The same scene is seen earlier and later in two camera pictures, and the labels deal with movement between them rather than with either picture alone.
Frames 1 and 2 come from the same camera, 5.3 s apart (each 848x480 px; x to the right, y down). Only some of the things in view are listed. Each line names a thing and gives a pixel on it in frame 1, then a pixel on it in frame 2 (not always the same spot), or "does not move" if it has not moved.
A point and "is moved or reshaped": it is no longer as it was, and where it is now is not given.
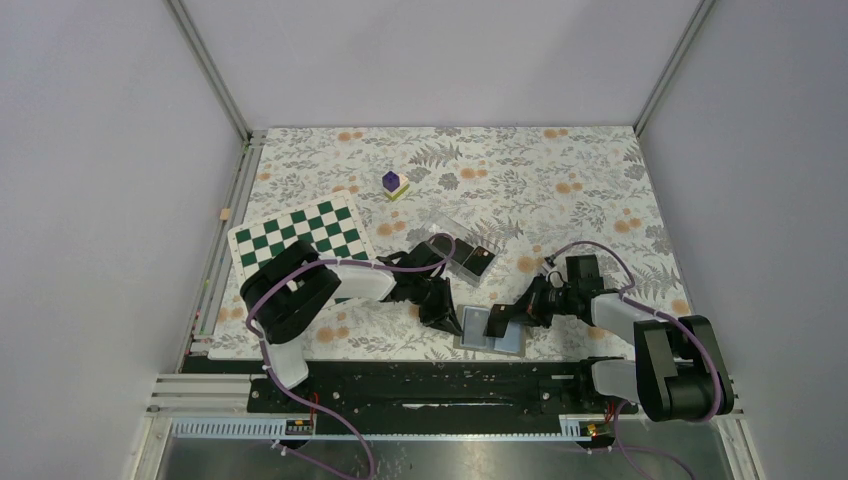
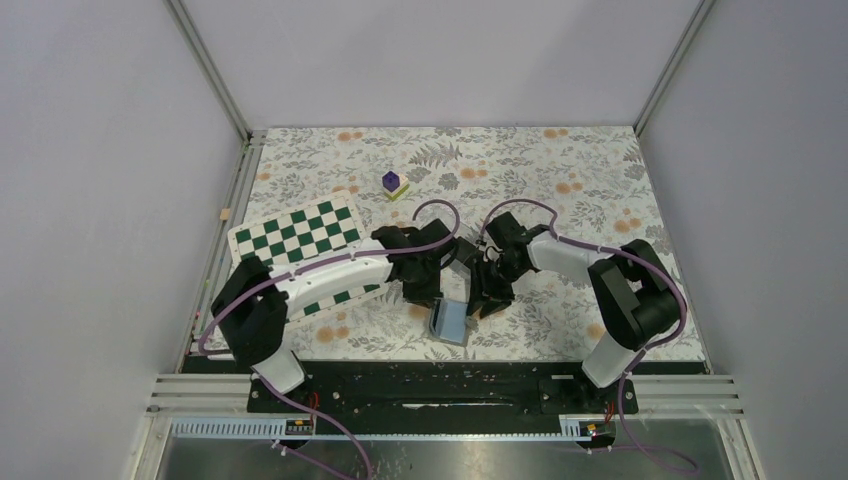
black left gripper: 444,309 -> 425,297
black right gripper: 529,309 -> 497,299
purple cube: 395,184 does not move
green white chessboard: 332,224 does not move
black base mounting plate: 453,389 does not move
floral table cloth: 541,195 does not move
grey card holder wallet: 472,320 is moved or reshaped
